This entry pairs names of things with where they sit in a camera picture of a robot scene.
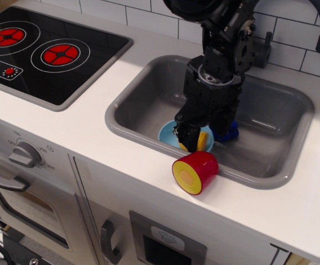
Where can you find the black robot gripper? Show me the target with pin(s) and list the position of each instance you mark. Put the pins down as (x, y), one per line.
(212, 103)

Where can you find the yellow toy corn piece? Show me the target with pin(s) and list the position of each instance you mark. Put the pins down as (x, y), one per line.
(201, 142)

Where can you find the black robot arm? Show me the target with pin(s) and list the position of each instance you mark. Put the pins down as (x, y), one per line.
(227, 35)

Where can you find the light blue plastic bowl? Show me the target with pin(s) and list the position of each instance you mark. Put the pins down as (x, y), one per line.
(167, 135)

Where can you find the grey plastic sink basin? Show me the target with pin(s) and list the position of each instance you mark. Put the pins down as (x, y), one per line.
(273, 121)

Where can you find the blue toy grape bunch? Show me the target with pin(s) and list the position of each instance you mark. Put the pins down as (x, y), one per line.
(232, 133)

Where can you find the red and yellow toy fruit half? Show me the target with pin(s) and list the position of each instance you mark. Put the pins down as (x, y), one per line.
(195, 172)

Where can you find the grey dishwasher control panel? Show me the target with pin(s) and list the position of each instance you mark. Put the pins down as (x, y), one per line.
(158, 244)

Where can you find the black toy stovetop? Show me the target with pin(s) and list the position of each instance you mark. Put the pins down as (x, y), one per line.
(50, 61)

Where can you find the grey oven temperature knob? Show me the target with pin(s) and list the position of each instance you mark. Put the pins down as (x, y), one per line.
(25, 155)

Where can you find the grey cabinet door handle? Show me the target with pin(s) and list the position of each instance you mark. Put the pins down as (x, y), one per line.
(112, 255)

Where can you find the grey oven door handle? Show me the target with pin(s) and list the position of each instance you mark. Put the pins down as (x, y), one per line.
(16, 184)

